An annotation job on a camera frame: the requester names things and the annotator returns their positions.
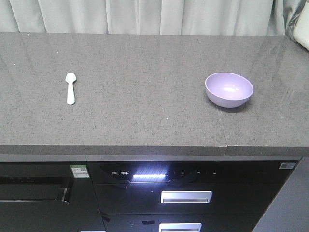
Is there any purple bowl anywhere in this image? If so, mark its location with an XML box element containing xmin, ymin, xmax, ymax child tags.
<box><xmin>205</xmin><ymin>72</ymin><xmax>254</xmax><ymax>108</ymax></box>

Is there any mint green spoon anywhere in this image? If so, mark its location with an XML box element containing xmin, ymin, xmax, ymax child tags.
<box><xmin>65</xmin><ymin>72</ymin><xmax>76</xmax><ymax>105</ymax></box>

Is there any grey stone countertop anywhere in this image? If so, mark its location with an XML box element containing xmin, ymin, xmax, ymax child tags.
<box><xmin>0</xmin><ymin>33</ymin><xmax>309</xmax><ymax>156</ymax></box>

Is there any black disinfection cabinet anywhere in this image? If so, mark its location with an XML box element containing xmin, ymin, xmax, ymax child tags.
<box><xmin>88</xmin><ymin>160</ymin><xmax>297</xmax><ymax>232</ymax></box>

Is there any white curtain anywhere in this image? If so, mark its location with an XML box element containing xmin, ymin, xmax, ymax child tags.
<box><xmin>0</xmin><ymin>0</ymin><xmax>305</xmax><ymax>37</ymax></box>

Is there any black built-in dishwasher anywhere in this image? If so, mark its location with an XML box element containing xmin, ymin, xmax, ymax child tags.
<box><xmin>0</xmin><ymin>162</ymin><xmax>106</xmax><ymax>232</ymax></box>

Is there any grey cabinet door right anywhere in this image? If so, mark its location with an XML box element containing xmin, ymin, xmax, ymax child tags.
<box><xmin>254</xmin><ymin>157</ymin><xmax>309</xmax><ymax>232</ymax></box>

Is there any white rice cooker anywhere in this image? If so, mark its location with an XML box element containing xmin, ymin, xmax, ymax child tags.
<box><xmin>293</xmin><ymin>0</ymin><xmax>309</xmax><ymax>50</ymax></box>

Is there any upper silver drawer handle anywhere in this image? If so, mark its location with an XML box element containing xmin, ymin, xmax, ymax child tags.
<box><xmin>160</xmin><ymin>190</ymin><xmax>212</xmax><ymax>204</ymax></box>

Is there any silver drawer handle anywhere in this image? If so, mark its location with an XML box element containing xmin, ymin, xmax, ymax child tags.
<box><xmin>159</xmin><ymin>223</ymin><xmax>202</xmax><ymax>232</ymax></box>
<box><xmin>160</xmin><ymin>190</ymin><xmax>212</xmax><ymax>204</ymax></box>

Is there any lower silver drawer handle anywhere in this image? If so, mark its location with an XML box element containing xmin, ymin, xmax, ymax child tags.
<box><xmin>159</xmin><ymin>223</ymin><xmax>202</xmax><ymax>232</ymax></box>

